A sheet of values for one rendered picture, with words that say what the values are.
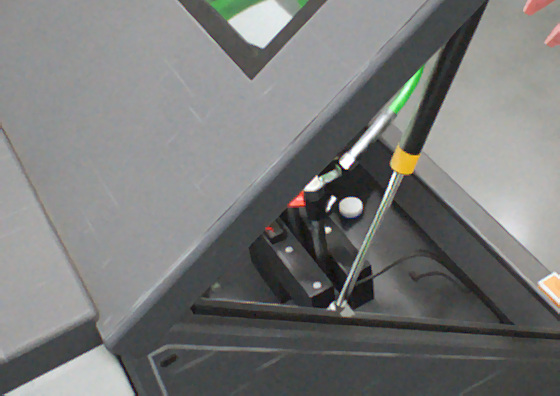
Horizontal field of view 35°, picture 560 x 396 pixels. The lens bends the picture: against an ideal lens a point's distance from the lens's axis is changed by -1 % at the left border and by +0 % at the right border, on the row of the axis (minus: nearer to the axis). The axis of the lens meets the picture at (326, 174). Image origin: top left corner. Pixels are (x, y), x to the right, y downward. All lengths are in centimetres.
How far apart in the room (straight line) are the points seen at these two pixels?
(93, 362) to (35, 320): 5
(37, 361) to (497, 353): 51
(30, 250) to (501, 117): 240
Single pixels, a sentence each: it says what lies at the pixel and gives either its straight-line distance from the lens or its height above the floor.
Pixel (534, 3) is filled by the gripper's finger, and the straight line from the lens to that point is 103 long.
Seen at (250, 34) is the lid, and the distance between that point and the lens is 64.
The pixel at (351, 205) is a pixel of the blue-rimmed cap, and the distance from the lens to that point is 150.
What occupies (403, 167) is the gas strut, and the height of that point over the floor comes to 146.
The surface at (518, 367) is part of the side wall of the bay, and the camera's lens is 100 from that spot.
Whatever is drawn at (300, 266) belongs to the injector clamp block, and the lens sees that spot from 125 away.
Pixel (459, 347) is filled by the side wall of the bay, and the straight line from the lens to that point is 88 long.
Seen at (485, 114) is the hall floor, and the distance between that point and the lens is 294.
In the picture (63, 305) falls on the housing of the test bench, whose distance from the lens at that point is 60.
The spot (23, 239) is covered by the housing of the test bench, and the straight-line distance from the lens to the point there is 65.
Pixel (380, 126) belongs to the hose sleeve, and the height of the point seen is 118.
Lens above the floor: 194
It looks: 45 degrees down
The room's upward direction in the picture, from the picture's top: 7 degrees counter-clockwise
